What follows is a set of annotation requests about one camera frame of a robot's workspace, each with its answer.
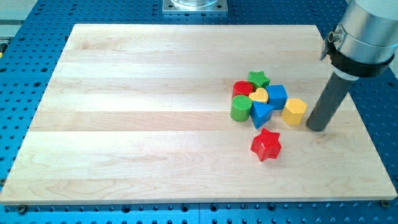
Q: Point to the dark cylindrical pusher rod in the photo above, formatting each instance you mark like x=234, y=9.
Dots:
x=329, y=101

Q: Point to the green cylinder block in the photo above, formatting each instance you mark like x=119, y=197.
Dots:
x=240, y=108

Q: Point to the blue triangle block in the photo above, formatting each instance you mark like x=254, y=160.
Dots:
x=261, y=113

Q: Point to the yellow heart block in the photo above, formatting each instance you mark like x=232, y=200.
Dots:
x=260, y=95

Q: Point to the green star block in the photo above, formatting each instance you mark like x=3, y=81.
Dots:
x=258, y=79

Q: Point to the wooden board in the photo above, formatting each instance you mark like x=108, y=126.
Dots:
x=140, y=114

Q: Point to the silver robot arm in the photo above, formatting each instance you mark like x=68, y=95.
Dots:
x=363, y=43

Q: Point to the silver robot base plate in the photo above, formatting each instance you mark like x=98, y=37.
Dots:
x=194, y=6

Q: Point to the red star block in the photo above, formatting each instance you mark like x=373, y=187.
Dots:
x=266, y=145

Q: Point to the red cylinder block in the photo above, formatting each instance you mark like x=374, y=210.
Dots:
x=242, y=88

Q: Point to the blue cube block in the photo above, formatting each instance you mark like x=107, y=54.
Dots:
x=277, y=96

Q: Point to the yellow hexagon block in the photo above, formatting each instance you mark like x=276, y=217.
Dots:
x=294, y=111

